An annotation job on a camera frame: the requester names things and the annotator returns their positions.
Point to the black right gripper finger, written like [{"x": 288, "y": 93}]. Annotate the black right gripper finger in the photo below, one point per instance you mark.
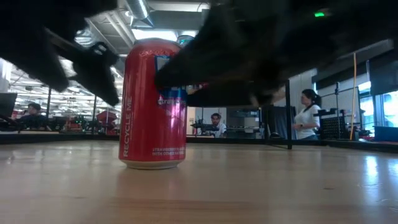
[
  {"x": 211, "y": 65},
  {"x": 233, "y": 96}
]

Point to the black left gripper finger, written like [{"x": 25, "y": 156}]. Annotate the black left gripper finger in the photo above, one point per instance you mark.
[
  {"x": 109, "y": 81},
  {"x": 93, "y": 81}
]

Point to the tall silver beverage can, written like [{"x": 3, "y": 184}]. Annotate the tall silver beverage can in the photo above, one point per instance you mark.
[{"x": 185, "y": 40}]

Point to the red strawberry soda can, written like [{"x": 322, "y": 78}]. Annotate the red strawberry soda can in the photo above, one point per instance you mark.
[{"x": 146, "y": 124}]

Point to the black background robot arm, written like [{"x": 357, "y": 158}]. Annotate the black background robot arm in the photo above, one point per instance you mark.
[{"x": 203, "y": 127}]

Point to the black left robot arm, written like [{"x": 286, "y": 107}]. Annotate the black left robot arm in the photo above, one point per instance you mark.
[{"x": 46, "y": 14}]

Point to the dark equipment cabinet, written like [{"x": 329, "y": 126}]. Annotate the dark equipment cabinet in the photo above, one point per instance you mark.
[{"x": 245, "y": 123}]

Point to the person seated behind robot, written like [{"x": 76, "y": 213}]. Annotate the person seated behind robot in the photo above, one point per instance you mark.
[{"x": 220, "y": 127}]

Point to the red machine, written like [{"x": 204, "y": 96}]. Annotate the red machine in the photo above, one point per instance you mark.
[{"x": 107, "y": 117}]

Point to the black monitor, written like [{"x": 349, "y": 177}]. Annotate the black monitor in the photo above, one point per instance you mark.
[{"x": 7, "y": 104}]

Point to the person seated at desk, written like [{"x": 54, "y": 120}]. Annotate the person seated at desk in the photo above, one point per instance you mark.
[{"x": 32, "y": 119}]

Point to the person in white top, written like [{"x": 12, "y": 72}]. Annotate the person in white top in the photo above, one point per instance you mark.
[{"x": 308, "y": 119}]

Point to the black tripod stand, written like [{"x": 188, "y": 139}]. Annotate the black tripod stand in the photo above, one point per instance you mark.
[{"x": 337, "y": 109}]

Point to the black perforated rack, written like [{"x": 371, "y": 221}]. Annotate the black perforated rack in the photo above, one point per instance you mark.
[{"x": 334, "y": 126}]

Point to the blue bin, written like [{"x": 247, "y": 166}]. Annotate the blue bin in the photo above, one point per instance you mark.
[{"x": 385, "y": 133}]

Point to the black background station frame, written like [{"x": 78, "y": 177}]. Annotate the black background station frame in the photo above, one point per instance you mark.
[{"x": 48, "y": 109}]

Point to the black aluminium table frame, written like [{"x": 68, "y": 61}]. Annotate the black aluminium table frame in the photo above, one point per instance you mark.
[{"x": 62, "y": 137}]

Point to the silver ventilation duct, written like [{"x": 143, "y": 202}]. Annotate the silver ventilation duct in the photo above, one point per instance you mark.
[{"x": 136, "y": 9}]

